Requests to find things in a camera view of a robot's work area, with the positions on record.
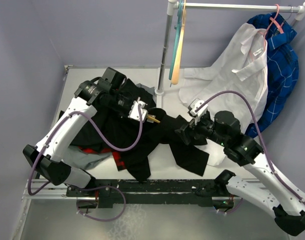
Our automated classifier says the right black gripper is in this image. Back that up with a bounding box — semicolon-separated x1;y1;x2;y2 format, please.
174;111;228;147

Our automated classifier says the yellow plastic hanger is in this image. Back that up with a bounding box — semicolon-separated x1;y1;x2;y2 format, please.
146;115;161;124

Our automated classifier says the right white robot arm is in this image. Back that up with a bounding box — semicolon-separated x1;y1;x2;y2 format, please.
175;110;305;237

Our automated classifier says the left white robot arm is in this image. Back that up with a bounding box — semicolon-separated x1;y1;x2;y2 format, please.
23;67;144;196

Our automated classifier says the red black plaid shirt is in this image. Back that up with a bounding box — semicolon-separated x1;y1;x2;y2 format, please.
78;146;126;171

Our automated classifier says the beige wooden hanger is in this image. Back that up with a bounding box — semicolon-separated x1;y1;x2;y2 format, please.
171;1;188;85

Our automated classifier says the grey shirt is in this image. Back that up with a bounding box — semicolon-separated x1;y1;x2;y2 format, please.
63;83;156;170

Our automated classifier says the white shirt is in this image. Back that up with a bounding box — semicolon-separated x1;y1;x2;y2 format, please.
178;22;269;167

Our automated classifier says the teal plastic hanger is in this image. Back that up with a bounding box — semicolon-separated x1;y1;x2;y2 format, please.
168;0;186;87

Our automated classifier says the blue plaid shirt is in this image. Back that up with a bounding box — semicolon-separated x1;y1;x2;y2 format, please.
257;14;299;132

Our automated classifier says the pink hanger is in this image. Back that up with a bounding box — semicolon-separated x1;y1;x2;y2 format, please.
248;4;285;62

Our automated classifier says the metal clothes rack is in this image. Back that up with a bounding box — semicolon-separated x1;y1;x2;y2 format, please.
154;0;305;108

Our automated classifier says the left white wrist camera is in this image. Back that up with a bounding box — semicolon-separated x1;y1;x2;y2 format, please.
128;97;148;122

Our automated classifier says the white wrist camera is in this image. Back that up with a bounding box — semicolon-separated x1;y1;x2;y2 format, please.
188;98;208;125
128;97;148;122

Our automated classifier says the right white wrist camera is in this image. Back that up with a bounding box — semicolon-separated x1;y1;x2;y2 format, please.
188;98;208;125

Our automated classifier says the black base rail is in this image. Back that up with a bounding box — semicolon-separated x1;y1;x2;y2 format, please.
66;179;235;211

